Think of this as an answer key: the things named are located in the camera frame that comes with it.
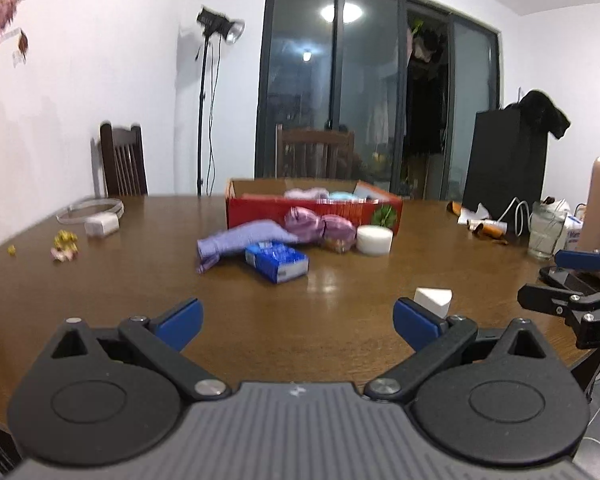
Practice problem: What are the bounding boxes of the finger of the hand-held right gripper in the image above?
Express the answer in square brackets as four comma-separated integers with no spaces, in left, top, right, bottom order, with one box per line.
[554,246,600,281]
[517,282,600,322]

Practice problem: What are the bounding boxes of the scattered dried petals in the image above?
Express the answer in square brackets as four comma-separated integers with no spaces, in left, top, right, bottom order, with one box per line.
[7,230,81,262]

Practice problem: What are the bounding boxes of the white charger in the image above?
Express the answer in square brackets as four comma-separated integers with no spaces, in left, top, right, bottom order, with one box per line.
[84,212,120,237]

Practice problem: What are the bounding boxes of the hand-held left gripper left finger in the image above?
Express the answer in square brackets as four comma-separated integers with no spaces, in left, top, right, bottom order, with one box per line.
[50,297,231,403]

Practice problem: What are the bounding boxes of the black framed sliding glass door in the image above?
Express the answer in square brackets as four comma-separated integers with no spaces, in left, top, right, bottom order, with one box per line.
[256,0,501,201]

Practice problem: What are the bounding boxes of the black fluffy garment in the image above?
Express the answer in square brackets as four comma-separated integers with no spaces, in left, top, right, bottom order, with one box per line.
[502,89,572,141]

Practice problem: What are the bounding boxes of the clear drinking glass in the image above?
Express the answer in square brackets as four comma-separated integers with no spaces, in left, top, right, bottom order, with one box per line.
[527,201,568,261]

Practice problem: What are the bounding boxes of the orange and white tubes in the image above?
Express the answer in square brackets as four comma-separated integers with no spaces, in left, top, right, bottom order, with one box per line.
[447,201,508,246]

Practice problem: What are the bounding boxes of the thin white cable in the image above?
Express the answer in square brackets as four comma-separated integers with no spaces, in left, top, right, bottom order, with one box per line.
[497,197,531,236]

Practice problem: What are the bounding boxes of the red cardboard box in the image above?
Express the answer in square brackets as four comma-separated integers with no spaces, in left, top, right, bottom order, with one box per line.
[225,177,404,237]

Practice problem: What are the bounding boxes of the blue tissue packet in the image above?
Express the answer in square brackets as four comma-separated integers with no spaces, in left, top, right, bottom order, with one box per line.
[244,241,310,285]

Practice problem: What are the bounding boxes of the white wedge sponge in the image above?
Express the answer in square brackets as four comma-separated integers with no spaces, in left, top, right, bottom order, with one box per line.
[414,287,453,318]

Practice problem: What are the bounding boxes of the coiled white charger cable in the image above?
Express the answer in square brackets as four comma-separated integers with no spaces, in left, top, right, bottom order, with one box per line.
[56,198,126,224]

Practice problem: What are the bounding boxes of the brown wooden slatted chair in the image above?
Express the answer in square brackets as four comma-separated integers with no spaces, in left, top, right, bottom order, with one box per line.
[275,124,356,181]

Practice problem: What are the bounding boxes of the white cream tube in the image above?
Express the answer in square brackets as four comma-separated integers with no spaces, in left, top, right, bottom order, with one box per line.
[467,219,508,236]

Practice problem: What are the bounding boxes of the white paper leaflet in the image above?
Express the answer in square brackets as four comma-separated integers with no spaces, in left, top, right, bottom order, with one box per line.
[457,203,491,226]

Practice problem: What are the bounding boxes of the pink bundle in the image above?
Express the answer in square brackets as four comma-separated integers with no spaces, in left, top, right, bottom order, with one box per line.
[285,206,327,246]

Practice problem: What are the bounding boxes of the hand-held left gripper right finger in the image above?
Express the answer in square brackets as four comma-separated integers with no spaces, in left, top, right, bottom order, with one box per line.
[364,297,551,403]

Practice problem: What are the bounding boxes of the black device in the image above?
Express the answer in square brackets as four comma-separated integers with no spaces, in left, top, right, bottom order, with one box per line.
[539,265,586,287]

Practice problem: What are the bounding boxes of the dark wooden slatted chair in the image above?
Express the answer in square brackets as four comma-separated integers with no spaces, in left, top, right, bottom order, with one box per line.
[99,122,148,197]

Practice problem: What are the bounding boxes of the white carton blue print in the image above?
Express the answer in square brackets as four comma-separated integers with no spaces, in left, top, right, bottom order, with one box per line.
[562,212,587,252]

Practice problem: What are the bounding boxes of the hanging clothes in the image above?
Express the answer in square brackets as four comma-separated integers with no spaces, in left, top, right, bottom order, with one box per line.
[406,20,448,66]

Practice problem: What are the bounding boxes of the studio light on stand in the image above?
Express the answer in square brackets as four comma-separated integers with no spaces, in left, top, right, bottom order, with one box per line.
[196,6,246,197]

